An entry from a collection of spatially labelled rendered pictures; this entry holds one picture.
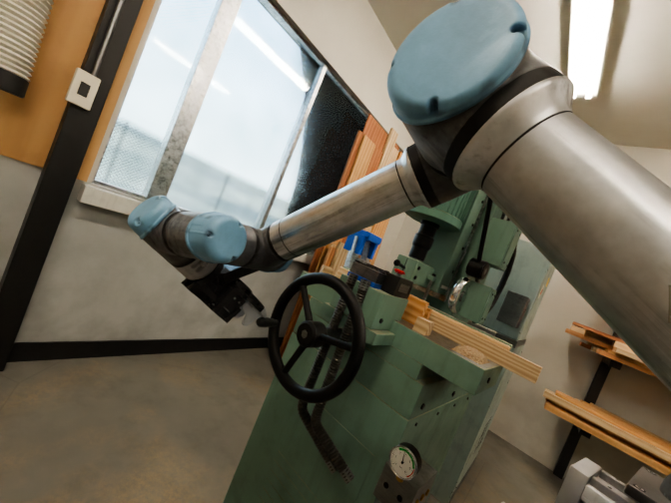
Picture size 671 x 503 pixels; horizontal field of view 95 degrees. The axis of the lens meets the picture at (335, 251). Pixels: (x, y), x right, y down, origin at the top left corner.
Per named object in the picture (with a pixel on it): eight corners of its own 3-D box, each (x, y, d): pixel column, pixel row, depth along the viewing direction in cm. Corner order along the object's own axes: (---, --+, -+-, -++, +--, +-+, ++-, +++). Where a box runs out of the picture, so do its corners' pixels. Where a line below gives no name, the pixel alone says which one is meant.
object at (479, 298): (449, 310, 101) (464, 276, 101) (456, 312, 106) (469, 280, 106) (478, 323, 95) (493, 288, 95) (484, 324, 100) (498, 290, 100)
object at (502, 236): (473, 258, 102) (491, 217, 102) (480, 263, 109) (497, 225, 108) (500, 267, 96) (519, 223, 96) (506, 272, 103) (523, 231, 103)
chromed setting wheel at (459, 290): (440, 309, 95) (456, 272, 94) (453, 312, 104) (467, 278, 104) (450, 313, 93) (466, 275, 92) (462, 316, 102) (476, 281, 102)
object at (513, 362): (345, 285, 109) (350, 274, 109) (349, 285, 111) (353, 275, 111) (534, 383, 70) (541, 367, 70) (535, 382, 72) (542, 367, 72)
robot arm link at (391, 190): (503, 119, 46) (263, 237, 67) (500, 70, 37) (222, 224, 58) (536, 185, 43) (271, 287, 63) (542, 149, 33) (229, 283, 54)
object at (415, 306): (352, 292, 98) (361, 271, 98) (356, 293, 99) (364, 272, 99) (416, 326, 83) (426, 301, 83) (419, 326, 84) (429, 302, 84)
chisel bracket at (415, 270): (387, 278, 95) (398, 252, 95) (407, 284, 106) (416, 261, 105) (408, 287, 90) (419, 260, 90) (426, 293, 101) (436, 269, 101)
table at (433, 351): (274, 281, 95) (281, 263, 95) (334, 293, 119) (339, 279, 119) (461, 404, 56) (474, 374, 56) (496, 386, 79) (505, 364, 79)
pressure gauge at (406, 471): (380, 472, 65) (394, 438, 65) (388, 467, 68) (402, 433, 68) (405, 497, 61) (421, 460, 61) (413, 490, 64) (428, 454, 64)
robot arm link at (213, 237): (269, 226, 52) (226, 222, 57) (213, 205, 42) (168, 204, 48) (259, 271, 51) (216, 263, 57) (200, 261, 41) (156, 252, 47)
